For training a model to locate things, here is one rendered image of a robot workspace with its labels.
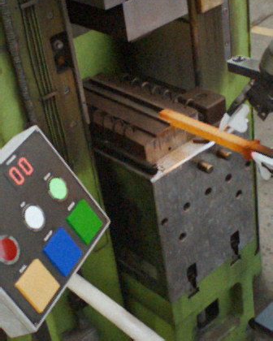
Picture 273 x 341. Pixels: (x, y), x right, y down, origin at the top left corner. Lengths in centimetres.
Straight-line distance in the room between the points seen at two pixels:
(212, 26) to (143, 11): 44
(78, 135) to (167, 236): 37
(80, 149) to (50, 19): 37
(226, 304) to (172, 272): 45
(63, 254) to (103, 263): 64
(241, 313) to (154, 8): 116
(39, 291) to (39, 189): 22
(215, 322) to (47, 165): 109
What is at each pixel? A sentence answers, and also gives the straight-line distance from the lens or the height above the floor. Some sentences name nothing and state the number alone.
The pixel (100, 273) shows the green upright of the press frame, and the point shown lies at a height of 54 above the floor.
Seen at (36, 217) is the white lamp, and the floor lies 109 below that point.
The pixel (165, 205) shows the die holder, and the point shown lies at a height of 81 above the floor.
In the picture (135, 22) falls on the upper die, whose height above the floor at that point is 131.
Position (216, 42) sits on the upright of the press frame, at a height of 107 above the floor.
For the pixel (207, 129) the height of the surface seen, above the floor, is 101.
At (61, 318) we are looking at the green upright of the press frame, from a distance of 201.
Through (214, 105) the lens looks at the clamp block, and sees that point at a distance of 187.
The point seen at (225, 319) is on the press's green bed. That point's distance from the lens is 235.
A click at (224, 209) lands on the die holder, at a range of 198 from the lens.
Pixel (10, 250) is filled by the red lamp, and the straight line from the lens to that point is 130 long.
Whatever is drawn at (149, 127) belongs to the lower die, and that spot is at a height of 99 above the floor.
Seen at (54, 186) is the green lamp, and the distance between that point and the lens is 142.
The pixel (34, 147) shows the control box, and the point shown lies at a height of 117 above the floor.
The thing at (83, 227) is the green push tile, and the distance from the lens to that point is 143.
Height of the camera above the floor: 189
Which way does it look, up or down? 33 degrees down
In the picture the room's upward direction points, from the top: 9 degrees counter-clockwise
